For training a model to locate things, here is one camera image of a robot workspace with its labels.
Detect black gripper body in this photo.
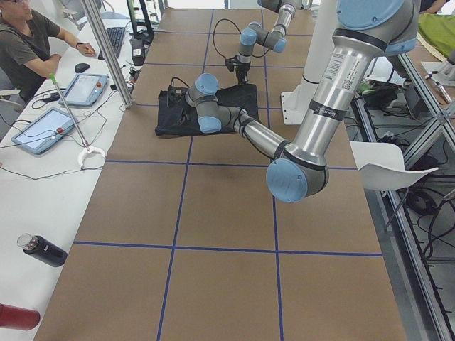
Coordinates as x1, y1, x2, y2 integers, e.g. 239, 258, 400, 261
235, 62, 250, 80
167, 87, 187, 103

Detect black graphic t-shirt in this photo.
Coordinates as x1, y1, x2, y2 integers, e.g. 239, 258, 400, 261
155, 84, 259, 137

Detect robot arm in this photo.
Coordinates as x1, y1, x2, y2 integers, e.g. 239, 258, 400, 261
225, 0, 302, 85
177, 1, 420, 202

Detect black keyboard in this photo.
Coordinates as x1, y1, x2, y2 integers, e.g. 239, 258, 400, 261
106, 26, 126, 58

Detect blue teach pendant far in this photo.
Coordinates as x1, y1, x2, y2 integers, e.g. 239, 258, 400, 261
63, 73, 109, 107

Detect blue teach pendant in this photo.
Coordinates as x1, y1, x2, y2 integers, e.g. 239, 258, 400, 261
63, 73, 109, 107
11, 108, 74, 155

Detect black computer mouse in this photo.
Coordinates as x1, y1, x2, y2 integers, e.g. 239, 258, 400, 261
74, 63, 90, 73

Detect blue teach pendant near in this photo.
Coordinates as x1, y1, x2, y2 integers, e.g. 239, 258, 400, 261
11, 108, 74, 155

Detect brown paper table cover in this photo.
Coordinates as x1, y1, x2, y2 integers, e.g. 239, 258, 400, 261
36, 9, 406, 340

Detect seated person in grey shirt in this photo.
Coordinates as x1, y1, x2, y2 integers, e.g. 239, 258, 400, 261
1, 1, 95, 102

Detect green cloth pile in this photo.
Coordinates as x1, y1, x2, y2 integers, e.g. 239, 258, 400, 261
417, 13, 454, 61

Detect black water bottle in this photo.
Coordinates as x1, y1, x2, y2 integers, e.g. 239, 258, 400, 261
16, 233, 68, 267

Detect red fire extinguisher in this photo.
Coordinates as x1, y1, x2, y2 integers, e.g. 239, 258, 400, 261
0, 304, 41, 330

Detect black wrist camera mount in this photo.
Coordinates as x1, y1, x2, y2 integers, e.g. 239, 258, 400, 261
225, 57, 237, 72

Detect aluminium frame post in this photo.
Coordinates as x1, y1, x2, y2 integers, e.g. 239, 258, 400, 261
81, 0, 133, 109

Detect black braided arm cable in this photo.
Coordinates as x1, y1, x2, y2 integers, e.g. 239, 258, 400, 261
213, 18, 271, 60

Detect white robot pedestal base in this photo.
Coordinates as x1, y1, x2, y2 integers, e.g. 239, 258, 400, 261
281, 0, 338, 125

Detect metal clamp ring tool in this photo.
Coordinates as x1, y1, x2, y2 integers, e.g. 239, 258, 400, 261
49, 73, 106, 170

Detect thin black cable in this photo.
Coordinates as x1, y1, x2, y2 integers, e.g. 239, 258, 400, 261
0, 88, 109, 180

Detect aluminium table frame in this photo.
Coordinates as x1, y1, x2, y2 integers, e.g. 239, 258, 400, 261
346, 47, 454, 340

